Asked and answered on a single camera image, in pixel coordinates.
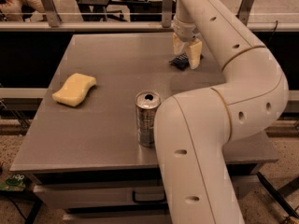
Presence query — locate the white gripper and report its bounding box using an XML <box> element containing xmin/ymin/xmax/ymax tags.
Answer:
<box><xmin>172</xmin><ymin>15</ymin><xmax>203</xmax><ymax>69</ymax></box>

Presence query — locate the blue rxbar wrapper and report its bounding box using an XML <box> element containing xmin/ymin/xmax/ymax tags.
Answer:
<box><xmin>169</xmin><ymin>53</ymin><xmax>195</xmax><ymax>71</ymax></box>

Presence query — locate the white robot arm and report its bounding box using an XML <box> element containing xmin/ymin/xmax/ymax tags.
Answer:
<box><xmin>154</xmin><ymin>0</ymin><xmax>289</xmax><ymax>224</ymax></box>

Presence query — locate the silver redbull can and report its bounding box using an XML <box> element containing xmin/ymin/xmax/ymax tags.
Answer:
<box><xmin>135</xmin><ymin>91</ymin><xmax>161</xmax><ymax>147</ymax></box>

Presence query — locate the black office chair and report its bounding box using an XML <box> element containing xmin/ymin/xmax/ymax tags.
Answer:
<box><xmin>119</xmin><ymin>0</ymin><xmax>176</xmax><ymax>22</ymax></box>

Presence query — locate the yellow sponge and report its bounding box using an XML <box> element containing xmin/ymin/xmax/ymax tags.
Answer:
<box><xmin>52</xmin><ymin>73</ymin><xmax>97</xmax><ymax>107</ymax></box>

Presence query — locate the seated person left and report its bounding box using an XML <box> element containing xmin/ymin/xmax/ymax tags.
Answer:
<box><xmin>0</xmin><ymin>0</ymin><xmax>45</xmax><ymax>21</ymax></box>

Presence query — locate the grey lower drawer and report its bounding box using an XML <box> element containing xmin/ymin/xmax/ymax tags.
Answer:
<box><xmin>63</xmin><ymin>204</ymin><xmax>172</xmax><ymax>224</ymax></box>

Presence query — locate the grey drawer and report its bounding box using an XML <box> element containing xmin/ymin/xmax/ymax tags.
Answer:
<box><xmin>63</xmin><ymin>204</ymin><xmax>172</xmax><ymax>224</ymax></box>
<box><xmin>33</xmin><ymin>175</ymin><xmax>260</xmax><ymax>210</ymax></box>

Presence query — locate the grey upper drawer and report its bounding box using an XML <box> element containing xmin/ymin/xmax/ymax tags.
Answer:
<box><xmin>33</xmin><ymin>175</ymin><xmax>260</xmax><ymax>210</ymax></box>

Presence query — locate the green chip bag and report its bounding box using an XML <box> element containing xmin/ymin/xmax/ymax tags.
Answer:
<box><xmin>0</xmin><ymin>174</ymin><xmax>27</xmax><ymax>191</ymax></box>

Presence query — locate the metal railing post middle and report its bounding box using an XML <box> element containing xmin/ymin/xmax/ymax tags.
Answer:
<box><xmin>162</xmin><ymin>0</ymin><xmax>173</xmax><ymax>28</ymax></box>

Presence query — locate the metal railing post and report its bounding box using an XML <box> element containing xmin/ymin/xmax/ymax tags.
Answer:
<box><xmin>162</xmin><ymin>0</ymin><xmax>173</xmax><ymax>28</ymax></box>
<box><xmin>236</xmin><ymin>0</ymin><xmax>255</xmax><ymax>25</ymax></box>
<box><xmin>41</xmin><ymin>0</ymin><xmax>62</xmax><ymax>27</ymax></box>

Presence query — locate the metal railing post right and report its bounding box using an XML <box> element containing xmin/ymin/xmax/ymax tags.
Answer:
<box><xmin>236</xmin><ymin>0</ymin><xmax>255</xmax><ymax>25</ymax></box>

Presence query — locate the metal railing post left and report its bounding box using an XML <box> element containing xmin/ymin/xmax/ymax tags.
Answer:
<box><xmin>41</xmin><ymin>0</ymin><xmax>62</xmax><ymax>27</ymax></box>

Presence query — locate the black drawer handle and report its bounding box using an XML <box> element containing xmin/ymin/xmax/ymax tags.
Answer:
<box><xmin>132</xmin><ymin>189</ymin><xmax>166</xmax><ymax>204</ymax></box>

